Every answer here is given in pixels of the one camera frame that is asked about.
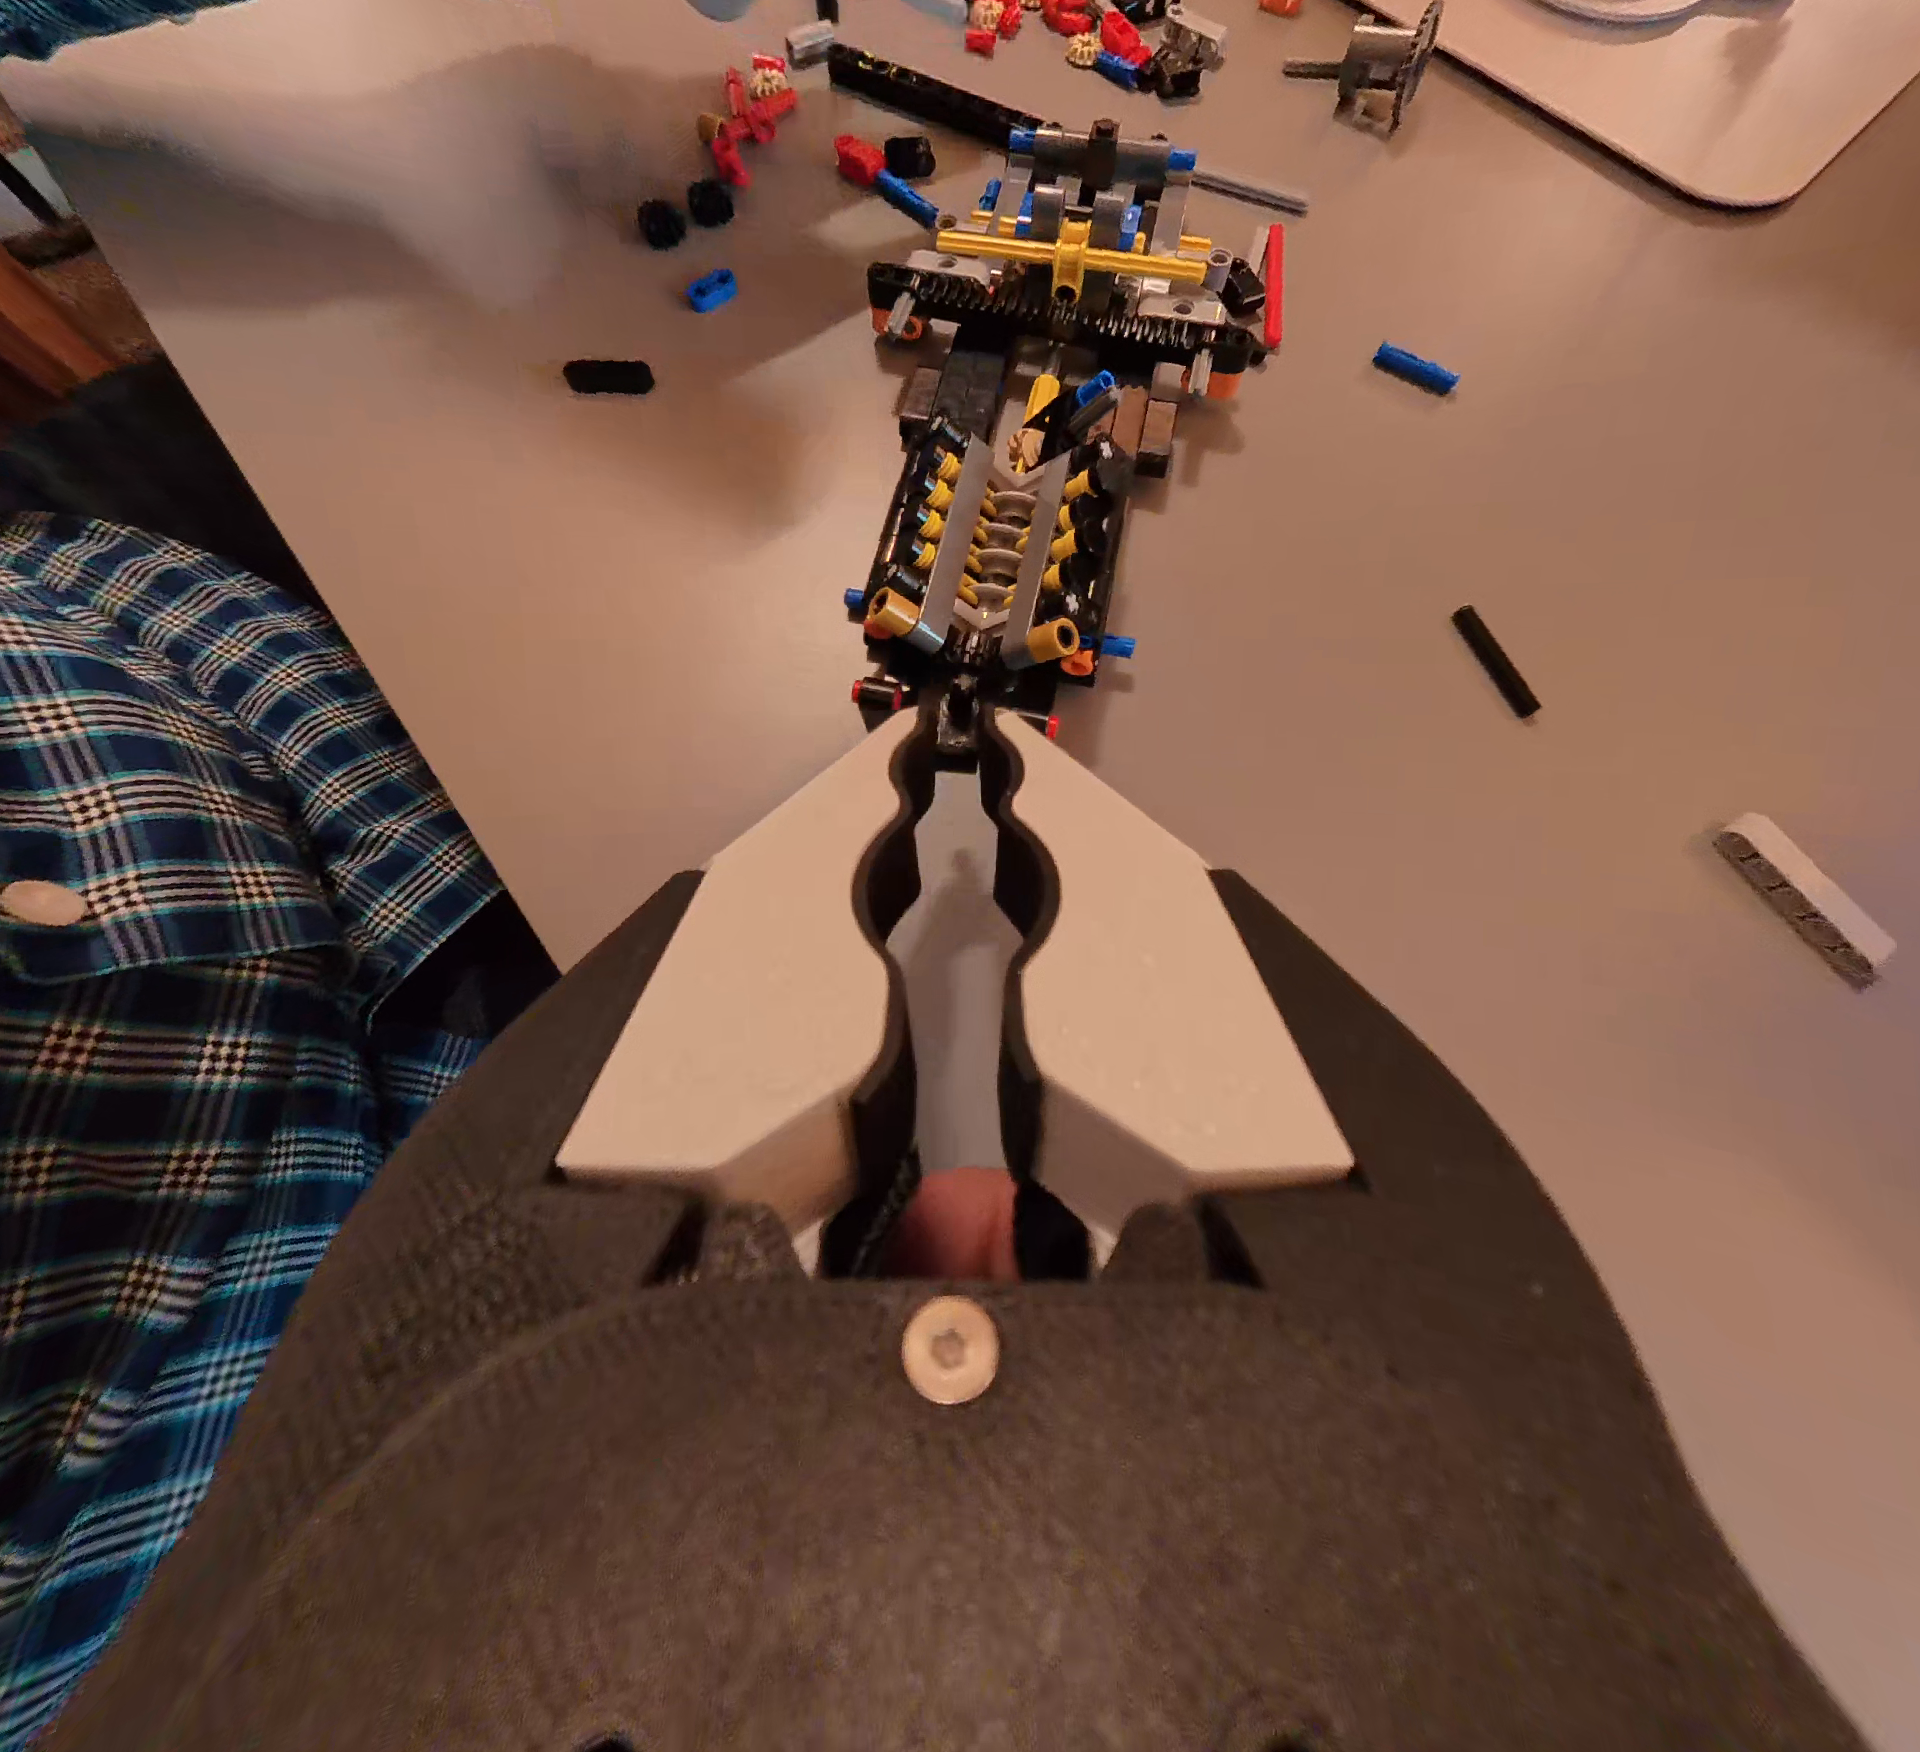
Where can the blue lego pin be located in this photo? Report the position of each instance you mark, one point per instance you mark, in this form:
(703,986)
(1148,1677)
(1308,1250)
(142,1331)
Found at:
(1415,365)

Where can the partly built lego car chassis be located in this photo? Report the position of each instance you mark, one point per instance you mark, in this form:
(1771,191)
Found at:
(1020,506)

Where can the black lego gear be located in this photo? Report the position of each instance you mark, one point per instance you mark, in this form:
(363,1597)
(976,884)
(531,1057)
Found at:
(710,203)
(660,223)

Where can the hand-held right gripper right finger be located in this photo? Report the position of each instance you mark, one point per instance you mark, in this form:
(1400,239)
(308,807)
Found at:
(1185,1033)

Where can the light grey lego beam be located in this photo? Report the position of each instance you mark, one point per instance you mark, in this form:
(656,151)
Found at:
(1799,900)

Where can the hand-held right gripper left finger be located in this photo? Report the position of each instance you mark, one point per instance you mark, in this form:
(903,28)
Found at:
(734,1017)

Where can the blue plaid shirt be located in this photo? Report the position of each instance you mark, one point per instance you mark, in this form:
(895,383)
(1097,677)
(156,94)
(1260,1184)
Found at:
(179,1033)

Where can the black lego axle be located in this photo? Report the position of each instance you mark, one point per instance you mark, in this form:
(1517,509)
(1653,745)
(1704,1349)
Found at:
(1494,661)

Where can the black short lego liftarm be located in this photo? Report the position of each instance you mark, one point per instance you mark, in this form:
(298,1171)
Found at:
(607,375)

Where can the light grey lego axle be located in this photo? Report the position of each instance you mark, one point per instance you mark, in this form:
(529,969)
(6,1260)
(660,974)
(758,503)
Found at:
(1253,191)

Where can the blue short lego liftarm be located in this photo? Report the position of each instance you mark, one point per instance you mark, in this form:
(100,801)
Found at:
(710,289)

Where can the long black lego beam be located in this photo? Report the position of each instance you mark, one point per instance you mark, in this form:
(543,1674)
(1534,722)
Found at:
(939,99)

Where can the dark grey lego differential gear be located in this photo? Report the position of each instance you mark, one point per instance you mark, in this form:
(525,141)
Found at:
(1379,66)

